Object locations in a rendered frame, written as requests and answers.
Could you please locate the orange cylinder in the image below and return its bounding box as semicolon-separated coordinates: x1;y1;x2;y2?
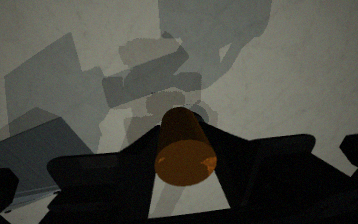
154;107;217;187

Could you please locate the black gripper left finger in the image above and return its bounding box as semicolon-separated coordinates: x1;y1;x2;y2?
47;125;161;220

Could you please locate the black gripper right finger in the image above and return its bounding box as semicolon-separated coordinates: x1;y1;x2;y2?
199;121;316;208

